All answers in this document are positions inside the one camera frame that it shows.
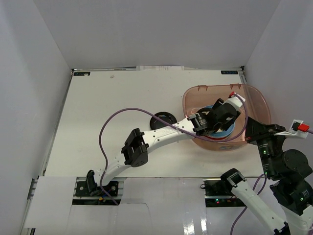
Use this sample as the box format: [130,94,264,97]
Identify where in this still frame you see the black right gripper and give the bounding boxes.
[244,116,288,178]

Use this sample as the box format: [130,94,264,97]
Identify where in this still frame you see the light blue plastic plate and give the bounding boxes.
[198,104,237,139]

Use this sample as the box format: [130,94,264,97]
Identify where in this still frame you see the red teal floral plate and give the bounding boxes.
[195,115,229,142]

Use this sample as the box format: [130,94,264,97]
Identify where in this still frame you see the black glossy plate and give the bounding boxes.
[149,112,177,130]

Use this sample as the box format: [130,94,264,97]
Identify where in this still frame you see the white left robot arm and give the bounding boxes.
[86,94,246,196]

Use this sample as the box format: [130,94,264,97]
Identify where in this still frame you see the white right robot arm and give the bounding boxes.
[221,117,313,235]

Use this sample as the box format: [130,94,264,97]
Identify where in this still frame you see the pink transparent plastic bin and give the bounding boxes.
[182,84,271,151]

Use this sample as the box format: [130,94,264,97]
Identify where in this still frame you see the right black corner label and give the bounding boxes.
[221,70,238,75]

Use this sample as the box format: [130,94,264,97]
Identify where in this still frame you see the black corner label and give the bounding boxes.
[221,70,238,75]
[73,71,90,76]

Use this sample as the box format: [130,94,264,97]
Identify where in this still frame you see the white papers at back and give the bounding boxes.
[136,65,184,71]

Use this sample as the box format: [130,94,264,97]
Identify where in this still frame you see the left black corner label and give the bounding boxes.
[73,71,90,76]

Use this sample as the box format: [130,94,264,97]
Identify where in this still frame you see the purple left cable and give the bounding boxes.
[99,96,249,205]

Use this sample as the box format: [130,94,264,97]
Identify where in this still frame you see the purple cable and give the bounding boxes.
[230,128,313,235]
[99,96,249,205]

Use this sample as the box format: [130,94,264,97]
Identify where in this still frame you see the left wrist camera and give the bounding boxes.
[225,92,246,111]

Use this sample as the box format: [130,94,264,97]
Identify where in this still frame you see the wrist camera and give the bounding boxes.
[225,92,246,111]
[274,119,313,139]

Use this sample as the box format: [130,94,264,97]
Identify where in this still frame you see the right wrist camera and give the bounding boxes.
[274,119,313,139]

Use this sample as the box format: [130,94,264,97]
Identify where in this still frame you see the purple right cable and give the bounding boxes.
[230,128,313,235]

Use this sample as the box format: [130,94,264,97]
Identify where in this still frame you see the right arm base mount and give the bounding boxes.
[200,178,244,208]

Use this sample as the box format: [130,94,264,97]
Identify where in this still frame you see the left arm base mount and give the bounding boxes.
[72,170,123,206]

